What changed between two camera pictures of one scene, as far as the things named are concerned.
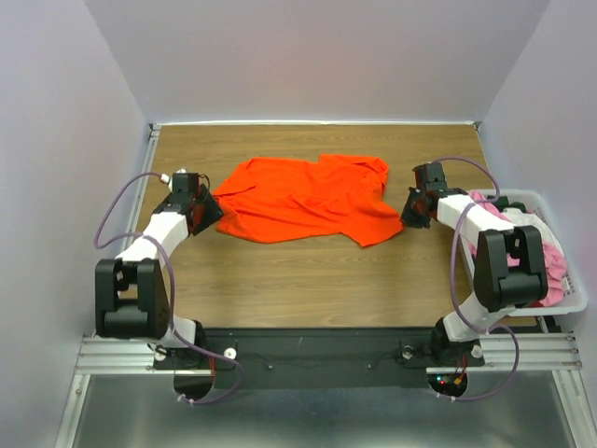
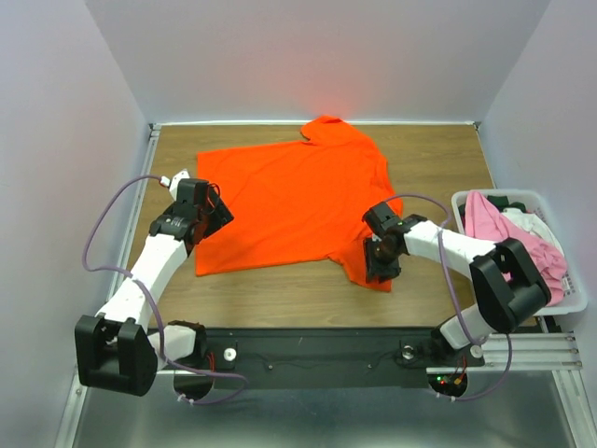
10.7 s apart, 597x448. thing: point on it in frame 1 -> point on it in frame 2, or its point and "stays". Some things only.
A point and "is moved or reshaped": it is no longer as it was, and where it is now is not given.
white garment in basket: (519, 218) stays
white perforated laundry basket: (576, 296) stays
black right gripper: (408, 217) -> (384, 271)
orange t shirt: (275, 199) is moved or reshaped
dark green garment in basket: (503, 203) stays
